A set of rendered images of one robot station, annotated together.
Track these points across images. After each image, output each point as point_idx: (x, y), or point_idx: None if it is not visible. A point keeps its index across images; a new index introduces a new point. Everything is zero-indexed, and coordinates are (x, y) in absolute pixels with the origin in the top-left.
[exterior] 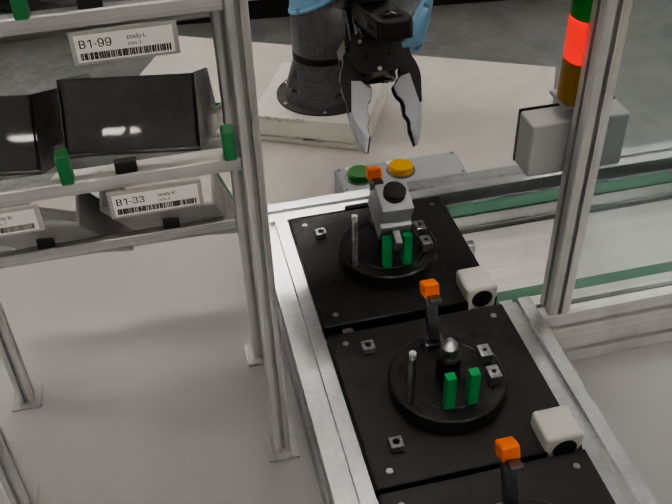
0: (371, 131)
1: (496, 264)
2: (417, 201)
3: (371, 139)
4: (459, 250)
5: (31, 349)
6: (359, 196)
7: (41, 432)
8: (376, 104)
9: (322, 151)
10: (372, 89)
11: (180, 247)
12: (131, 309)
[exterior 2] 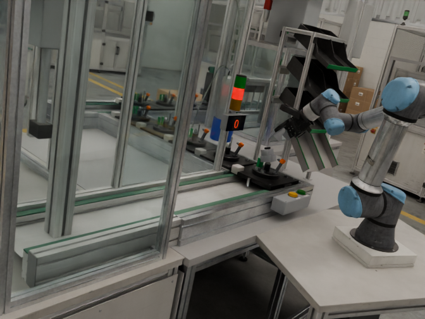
0: (340, 242)
1: (241, 189)
2: (274, 185)
3: (337, 243)
4: (250, 175)
5: (321, 185)
6: (293, 188)
7: (296, 175)
8: (349, 240)
9: None
10: (360, 243)
11: (330, 204)
12: (316, 192)
